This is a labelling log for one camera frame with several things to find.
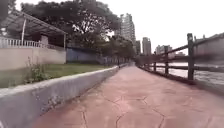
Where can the grey tower building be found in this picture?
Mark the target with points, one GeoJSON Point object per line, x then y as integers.
{"type": "Point", "coordinates": [146, 46]}

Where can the tall pale tower building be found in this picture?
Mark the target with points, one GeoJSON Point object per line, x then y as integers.
{"type": "Point", "coordinates": [128, 28]}

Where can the red stamped path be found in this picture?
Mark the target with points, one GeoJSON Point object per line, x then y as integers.
{"type": "Point", "coordinates": [140, 96]}

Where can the grass strip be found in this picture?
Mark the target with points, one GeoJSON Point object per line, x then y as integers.
{"type": "Point", "coordinates": [66, 70]}

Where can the low distant buildings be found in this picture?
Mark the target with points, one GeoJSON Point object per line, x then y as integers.
{"type": "Point", "coordinates": [163, 49]}

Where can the group of dense trees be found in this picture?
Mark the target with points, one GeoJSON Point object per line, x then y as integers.
{"type": "Point", "coordinates": [80, 16]}

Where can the weedy bush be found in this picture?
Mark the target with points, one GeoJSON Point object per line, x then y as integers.
{"type": "Point", "coordinates": [36, 73]}

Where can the dark wooden fence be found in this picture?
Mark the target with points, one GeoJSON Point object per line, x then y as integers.
{"type": "Point", "coordinates": [190, 56]}

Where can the shelter with sloped roof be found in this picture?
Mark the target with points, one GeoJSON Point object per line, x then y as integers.
{"type": "Point", "coordinates": [33, 25]}

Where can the white railing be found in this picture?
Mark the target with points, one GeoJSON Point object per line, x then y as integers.
{"type": "Point", "coordinates": [20, 43]}

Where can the blue wall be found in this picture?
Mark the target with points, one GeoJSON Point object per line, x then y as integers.
{"type": "Point", "coordinates": [80, 55]}

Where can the low concrete wall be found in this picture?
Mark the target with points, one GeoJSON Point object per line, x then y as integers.
{"type": "Point", "coordinates": [50, 94]}

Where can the pale boundary wall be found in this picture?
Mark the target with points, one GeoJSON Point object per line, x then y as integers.
{"type": "Point", "coordinates": [26, 58]}

